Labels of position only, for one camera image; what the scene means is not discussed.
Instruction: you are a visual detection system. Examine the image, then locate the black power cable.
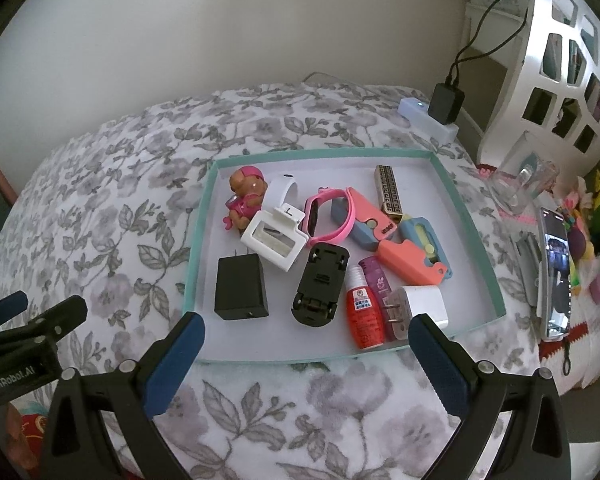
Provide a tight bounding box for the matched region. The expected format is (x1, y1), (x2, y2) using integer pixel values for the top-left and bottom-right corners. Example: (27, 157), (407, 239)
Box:
(450, 0), (531, 88)

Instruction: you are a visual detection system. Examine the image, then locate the black toy car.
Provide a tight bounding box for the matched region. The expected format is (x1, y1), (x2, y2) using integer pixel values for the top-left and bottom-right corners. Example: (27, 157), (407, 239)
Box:
(290, 242), (351, 330)

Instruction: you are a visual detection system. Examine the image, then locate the small red bottle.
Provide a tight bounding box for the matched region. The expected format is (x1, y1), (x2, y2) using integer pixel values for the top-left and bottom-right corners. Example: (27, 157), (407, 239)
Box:
(346, 266), (387, 352)

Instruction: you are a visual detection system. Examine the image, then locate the purple tube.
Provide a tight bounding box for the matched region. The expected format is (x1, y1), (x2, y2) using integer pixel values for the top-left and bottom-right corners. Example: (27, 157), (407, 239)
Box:
(358, 255), (406, 343)

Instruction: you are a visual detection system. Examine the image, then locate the white crochet mat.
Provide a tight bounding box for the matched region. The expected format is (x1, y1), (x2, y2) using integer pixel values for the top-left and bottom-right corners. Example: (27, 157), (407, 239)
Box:
(540, 255), (600, 391)

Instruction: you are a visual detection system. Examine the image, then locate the black power adapter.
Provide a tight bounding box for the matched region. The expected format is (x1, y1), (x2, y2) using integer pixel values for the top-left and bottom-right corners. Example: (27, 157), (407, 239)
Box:
(427, 82), (466, 125)

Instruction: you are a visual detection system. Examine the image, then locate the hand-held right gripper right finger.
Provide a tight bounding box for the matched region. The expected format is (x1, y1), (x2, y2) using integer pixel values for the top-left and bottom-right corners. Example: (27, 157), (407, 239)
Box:
(408, 312), (571, 480)

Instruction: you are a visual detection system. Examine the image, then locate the white power strip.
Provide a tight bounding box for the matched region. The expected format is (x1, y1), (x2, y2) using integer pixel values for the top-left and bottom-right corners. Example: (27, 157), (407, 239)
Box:
(399, 96), (460, 147)

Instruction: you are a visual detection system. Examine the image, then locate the black charger block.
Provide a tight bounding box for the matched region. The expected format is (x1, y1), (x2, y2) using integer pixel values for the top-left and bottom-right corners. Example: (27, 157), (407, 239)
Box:
(214, 249), (271, 322)

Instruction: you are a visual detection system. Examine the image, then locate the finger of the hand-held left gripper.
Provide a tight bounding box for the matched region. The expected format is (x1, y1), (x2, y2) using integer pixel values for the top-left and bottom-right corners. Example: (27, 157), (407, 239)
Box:
(0, 295), (88, 356)
(0, 290), (29, 333)

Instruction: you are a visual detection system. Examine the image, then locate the smartphone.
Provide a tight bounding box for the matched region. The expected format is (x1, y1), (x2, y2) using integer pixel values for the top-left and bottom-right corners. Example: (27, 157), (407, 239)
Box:
(536, 206), (576, 341)

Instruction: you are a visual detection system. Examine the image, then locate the grey metal stapler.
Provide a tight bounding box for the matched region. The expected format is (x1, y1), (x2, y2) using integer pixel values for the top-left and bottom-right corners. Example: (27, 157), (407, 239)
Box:
(515, 235), (541, 311)

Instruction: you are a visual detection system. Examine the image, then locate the clear plastic cup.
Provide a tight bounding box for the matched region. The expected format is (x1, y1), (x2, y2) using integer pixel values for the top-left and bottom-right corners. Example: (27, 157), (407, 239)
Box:
(487, 132), (561, 216)

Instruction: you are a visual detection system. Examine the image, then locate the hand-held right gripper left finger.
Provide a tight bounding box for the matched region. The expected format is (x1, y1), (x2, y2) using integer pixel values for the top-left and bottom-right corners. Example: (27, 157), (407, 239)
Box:
(40, 311), (207, 480)

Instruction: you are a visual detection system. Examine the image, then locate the grey floral blanket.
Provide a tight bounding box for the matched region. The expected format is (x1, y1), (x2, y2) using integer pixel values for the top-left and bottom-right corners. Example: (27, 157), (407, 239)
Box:
(0, 82), (581, 480)

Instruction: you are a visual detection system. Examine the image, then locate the white charger plug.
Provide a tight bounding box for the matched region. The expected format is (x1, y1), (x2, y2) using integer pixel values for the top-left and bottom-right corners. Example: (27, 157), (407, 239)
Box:
(384, 285), (451, 333)

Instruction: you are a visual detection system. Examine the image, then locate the red patterned cloth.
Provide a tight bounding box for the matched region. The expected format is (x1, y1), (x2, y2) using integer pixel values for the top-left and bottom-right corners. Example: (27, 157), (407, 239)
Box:
(2, 400), (51, 480)

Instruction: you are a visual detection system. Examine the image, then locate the white plastic clip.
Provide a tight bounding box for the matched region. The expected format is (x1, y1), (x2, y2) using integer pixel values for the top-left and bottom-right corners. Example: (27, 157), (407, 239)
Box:
(240, 174), (308, 272)

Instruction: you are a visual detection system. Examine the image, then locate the gold harmonica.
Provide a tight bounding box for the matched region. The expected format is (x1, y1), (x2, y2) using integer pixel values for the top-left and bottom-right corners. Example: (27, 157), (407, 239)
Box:
(374, 164), (405, 225)

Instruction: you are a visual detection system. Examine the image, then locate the teal-rimmed white tray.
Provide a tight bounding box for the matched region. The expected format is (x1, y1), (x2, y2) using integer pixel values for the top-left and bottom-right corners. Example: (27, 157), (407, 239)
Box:
(182, 148), (506, 365)

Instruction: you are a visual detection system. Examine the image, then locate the coral and blue utility knife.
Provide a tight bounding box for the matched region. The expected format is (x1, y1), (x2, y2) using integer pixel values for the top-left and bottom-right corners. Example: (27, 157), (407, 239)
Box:
(377, 216), (453, 283)

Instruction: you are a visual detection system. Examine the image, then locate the white lattice furniture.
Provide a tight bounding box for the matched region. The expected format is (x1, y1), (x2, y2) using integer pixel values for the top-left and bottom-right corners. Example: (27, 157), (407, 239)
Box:
(477, 0), (600, 171)

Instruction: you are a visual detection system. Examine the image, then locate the pink and blue utility knife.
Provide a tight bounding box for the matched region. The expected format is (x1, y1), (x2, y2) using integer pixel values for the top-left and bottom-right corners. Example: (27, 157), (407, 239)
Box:
(347, 187), (401, 251)

